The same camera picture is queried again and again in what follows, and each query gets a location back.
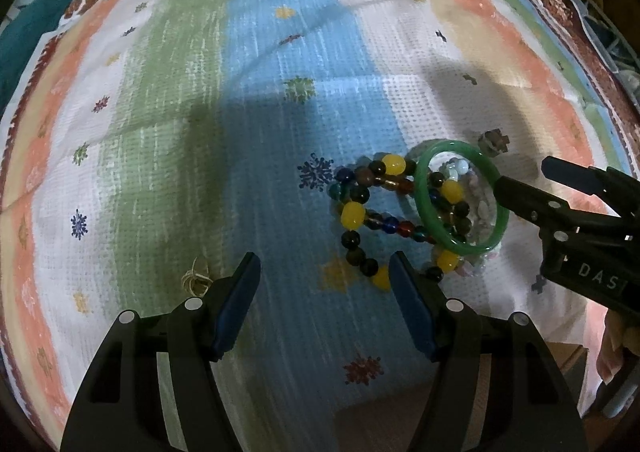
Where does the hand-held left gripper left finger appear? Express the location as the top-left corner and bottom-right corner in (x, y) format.
(60, 252), (262, 452)

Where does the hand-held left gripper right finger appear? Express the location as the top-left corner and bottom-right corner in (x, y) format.
(387, 250), (588, 452)

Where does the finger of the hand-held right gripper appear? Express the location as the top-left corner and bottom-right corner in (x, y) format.
(541, 156), (640, 198)
(494, 176), (632, 240)

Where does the green jade bangle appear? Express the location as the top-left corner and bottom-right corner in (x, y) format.
(413, 140), (511, 255)

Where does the multicolour bead necklace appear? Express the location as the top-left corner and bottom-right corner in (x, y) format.
(327, 152), (473, 293)

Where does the person's right hand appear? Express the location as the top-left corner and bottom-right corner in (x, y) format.
(596, 308), (628, 381)

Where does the tan rubber band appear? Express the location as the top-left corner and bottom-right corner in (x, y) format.
(180, 256), (213, 297)

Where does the small brown stone ornament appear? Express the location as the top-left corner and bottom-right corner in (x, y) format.
(477, 129), (510, 157)

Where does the clear plastic container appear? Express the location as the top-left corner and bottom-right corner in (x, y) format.
(547, 0), (640, 98)

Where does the striped printed blanket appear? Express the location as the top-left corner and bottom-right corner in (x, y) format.
(0, 0), (632, 452)

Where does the teal cloth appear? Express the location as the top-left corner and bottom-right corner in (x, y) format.
(0, 0), (86, 108)

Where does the pale stone chip bracelet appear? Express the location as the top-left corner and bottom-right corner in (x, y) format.
(429, 156), (501, 278)

